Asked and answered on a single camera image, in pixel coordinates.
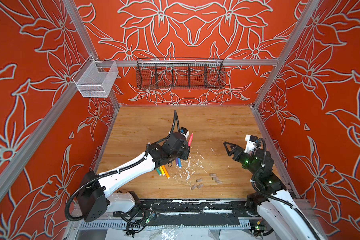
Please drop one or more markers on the white wire basket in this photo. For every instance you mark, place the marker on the white wire basket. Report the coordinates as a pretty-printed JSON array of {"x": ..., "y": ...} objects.
[{"x": 95, "y": 79}]

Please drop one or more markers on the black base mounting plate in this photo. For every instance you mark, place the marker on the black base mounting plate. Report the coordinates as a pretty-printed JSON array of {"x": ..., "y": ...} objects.
[{"x": 235, "y": 207}]

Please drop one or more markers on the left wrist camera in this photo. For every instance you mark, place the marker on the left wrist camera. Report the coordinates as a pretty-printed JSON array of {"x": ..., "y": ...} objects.
[{"x": 185, "y": 132}]

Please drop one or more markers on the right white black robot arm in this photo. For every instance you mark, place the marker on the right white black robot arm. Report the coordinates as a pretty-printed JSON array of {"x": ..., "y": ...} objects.
[{"x": 271, "y": 200}]

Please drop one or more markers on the blue marker pen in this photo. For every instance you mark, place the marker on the blue marker pen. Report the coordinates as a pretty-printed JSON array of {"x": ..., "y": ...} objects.
[{"x": 179, "y": 163}]

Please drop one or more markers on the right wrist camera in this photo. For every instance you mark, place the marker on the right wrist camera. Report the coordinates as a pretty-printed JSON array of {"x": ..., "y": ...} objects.
[{"x": 251, "y": 145}]

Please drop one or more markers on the orange marker pen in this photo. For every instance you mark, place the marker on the orange marker pen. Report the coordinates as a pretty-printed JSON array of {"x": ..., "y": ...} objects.
[{"x": 165, "y": 172}]

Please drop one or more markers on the pink marker pen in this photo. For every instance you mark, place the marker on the pink marker pen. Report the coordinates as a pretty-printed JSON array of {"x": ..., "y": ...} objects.
[{"x": 190, "y": 139}]

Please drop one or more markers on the black wire basket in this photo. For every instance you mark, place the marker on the black wire basket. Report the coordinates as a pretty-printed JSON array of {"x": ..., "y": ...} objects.
[{"x": 180, "y": 74}]

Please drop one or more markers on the green marker pen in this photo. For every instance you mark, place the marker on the green marker pen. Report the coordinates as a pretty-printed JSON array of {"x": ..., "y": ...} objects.
[{"x": 158, "y": 171}]

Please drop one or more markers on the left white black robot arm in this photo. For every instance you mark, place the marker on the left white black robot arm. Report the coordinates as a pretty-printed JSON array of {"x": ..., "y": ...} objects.
[{"x": 91, "y": 199}]

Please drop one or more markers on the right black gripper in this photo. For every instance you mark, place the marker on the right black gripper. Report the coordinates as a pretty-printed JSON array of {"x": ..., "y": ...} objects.
[{"x": 235, "y": 151}]

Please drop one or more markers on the yellow marker pen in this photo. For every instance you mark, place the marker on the yellow marker pen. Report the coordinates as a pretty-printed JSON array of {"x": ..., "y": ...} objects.
[{"x": 162, "y": 170}]

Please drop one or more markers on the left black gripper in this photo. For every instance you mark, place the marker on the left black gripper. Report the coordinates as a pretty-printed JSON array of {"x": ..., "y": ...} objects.
[{"x": 186, "y": 149}]

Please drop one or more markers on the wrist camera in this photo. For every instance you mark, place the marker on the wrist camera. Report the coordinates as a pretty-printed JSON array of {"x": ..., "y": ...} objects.
[
  {"x": 185, "y": 132},
  {"x": 251, "y": 145}
]

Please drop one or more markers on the white cable duct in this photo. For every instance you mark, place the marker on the white cable duct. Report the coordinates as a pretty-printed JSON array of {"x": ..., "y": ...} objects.
[{"x": 218, "y": 224}]

